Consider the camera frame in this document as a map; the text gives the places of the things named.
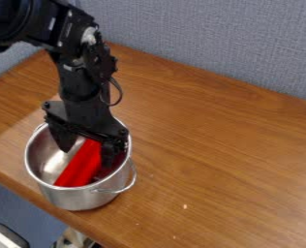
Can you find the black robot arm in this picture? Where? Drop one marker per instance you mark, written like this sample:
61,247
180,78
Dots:
55,25

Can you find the grey device below table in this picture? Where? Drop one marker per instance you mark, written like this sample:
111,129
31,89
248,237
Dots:
11,239

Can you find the metal pot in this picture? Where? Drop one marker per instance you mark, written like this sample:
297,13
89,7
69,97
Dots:
45,161

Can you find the red rectangular block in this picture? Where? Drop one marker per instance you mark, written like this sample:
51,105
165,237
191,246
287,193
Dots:
83,166

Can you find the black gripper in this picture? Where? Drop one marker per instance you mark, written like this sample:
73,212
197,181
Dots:
87,119

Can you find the white object below table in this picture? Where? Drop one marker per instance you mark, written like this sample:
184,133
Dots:
73,239

